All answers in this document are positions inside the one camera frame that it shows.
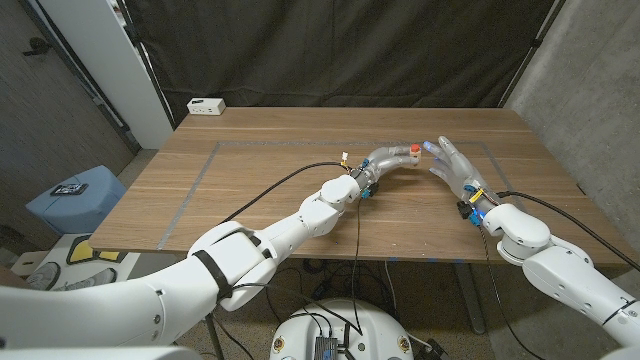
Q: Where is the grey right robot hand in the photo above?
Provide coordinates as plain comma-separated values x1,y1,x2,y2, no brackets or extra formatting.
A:
423,135,501,214

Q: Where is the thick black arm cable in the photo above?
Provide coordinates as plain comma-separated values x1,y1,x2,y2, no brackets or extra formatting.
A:
219,161,350,225
497,190,640,274

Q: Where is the white power strip box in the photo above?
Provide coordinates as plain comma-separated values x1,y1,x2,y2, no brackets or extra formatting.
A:
186,97,227,116

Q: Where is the black backdrop curtain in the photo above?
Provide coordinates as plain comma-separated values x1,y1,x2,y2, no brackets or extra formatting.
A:
119,0,569,127

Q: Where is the white floor cable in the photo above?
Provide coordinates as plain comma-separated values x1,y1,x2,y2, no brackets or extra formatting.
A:
383,260,399,314

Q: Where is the thin black wrist wire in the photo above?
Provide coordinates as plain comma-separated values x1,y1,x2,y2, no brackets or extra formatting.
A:
478,224,549,360
351,199,365,336

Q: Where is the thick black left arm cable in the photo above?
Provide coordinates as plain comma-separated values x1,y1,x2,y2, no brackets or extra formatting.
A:
219,161,350,225

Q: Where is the person's bare leg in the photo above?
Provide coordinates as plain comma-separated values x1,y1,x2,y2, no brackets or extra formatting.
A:
0,267,31,290

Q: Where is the thin black right wrist wire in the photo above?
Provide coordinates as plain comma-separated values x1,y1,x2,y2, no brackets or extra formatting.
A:
478,224,549,360

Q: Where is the grey table leg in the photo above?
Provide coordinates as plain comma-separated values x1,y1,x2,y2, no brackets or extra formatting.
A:
452,262,487,335

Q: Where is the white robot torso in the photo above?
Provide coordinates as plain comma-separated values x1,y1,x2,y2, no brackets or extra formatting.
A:
269,298,415,360

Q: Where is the black metal rail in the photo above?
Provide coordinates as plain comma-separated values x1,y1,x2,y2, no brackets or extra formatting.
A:
17,0,141,154

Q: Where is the black plug beside torso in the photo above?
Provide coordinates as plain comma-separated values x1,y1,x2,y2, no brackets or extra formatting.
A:
423,338,449,360

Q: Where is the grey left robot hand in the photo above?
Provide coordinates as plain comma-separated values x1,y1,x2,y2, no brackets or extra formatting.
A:
352,144,422,200

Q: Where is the white wall panel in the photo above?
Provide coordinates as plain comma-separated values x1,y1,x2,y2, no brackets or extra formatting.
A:
37,0,174,150

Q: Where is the blue plastic stool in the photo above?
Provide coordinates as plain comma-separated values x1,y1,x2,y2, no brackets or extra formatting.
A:
25,165,128,236

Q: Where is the black backdrop stand pole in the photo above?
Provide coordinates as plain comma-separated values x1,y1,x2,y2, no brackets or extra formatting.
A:
498,0,569,109
115,0,177,130

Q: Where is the thin black left wrist wire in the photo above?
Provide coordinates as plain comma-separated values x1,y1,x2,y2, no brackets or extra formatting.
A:
351,199,365,336

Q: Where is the white board yellow black marking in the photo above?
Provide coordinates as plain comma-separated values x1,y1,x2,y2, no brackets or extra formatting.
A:
52,232,144,274

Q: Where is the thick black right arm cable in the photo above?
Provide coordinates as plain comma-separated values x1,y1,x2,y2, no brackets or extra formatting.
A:
497,190,640,274

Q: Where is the black floor cable tangle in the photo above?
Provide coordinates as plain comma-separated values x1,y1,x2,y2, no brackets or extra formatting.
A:
264,258,396,321

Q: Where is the small white box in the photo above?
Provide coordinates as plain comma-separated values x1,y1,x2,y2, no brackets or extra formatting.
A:
9,250,49,274

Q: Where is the black smartphone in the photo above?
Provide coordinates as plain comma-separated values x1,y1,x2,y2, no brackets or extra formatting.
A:
50,182,90,197

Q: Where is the black door handle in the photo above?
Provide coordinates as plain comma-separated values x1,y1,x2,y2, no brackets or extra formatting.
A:
21,37,54,56

